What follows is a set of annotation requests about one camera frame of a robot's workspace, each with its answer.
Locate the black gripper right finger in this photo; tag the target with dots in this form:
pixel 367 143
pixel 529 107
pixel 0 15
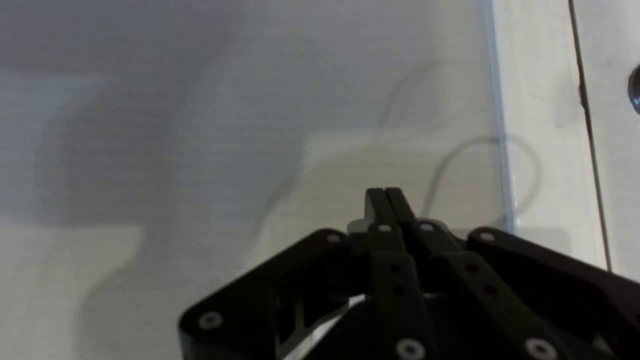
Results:
pixel 507 301

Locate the white wall light switch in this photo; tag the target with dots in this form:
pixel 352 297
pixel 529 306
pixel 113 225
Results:
pixel 401 166

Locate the white entry door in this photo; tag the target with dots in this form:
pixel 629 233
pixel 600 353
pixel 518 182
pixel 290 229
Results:
pixel 621 166

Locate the silver deadbolt lock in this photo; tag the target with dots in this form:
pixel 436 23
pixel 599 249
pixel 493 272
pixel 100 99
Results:
pixel 634 87

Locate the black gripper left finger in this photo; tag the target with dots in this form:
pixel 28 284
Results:
pixel 393 301

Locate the white door frame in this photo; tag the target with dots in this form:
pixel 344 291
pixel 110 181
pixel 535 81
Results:
pixel 540 100

